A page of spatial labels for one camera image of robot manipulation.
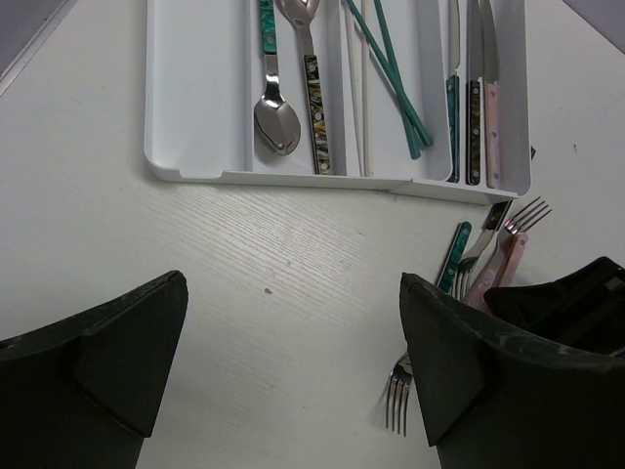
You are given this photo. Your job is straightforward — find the green handled spoon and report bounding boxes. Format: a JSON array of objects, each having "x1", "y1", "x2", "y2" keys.
[{"x1": 254, "y1": 0, "x2": 301, "y2": 156}]

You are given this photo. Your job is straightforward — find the green handled fork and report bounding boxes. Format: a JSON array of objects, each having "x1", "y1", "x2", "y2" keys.
[{"x1": 385, "y1": 221, "x2": 473, "y2": 437}]

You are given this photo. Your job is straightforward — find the aluminium table frame rail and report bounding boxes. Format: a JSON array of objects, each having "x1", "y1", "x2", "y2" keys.
[{"x1": 1, "y1": 0, "x2": 76, "y2": 94}]

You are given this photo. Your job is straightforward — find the white chopstick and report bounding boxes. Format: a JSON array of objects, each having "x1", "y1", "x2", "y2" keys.
[
  {"x1": 342, "y1": 1, "x2": 364, "y2": 177},
  {"x1": 360, "y1": 35, "x2": 373, "y2": 177}
]

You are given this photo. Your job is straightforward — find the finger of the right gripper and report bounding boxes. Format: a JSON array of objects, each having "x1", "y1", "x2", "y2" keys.
[{"x1": 484, "y1": 257, "x2": 624, "y2": 357}]

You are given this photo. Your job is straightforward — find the green handled knife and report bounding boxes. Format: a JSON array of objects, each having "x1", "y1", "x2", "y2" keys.
[{"x1": 445, "y1": 0, "x2": 461, "y2": 183}]

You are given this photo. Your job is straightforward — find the pink handled fork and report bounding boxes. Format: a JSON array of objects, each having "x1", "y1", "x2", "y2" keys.
[{"x1": 494, "y1": 196, "x2": 552, "y2": 287}]

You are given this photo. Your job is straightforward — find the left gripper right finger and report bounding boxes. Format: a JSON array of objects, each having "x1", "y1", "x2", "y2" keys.
[{"x1": 399, "y1": 274, "x2": 624, "y2": 468}]

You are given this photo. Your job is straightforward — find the teal chopstick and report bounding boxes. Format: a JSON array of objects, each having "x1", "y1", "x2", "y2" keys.
[
  {"x1": 346, "y1": 0, "x2": 434, "y2": 148},
  {"x1": 371, "y1": 0, "x2": 423, "y2": 161}
]

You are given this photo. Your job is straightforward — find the white divided cutlery tray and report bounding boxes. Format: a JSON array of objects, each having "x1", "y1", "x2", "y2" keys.
[{"x1": 145, "y1": 1, "x2": 531, "y2": 204}]

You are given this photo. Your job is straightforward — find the pink handled spoon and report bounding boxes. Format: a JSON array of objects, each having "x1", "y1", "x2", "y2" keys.
[{"x1": 466, "y1": 229, "x2": 510, "y2": 313}]

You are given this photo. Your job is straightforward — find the dark handled knife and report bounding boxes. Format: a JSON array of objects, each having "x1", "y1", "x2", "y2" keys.
[{"x1": 466, "y1": 0, "x2": 483, "y2": 186}]

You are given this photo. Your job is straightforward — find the pink handled knife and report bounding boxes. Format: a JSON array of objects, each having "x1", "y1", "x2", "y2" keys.
[{"x1": 481, "y1": 0, "x2": 501, "y2": 189}]

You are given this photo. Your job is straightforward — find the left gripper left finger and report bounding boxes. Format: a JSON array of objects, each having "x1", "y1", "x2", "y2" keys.
[{"x1": 1, "y1": 271, "x2": 188, "y2": 468}]

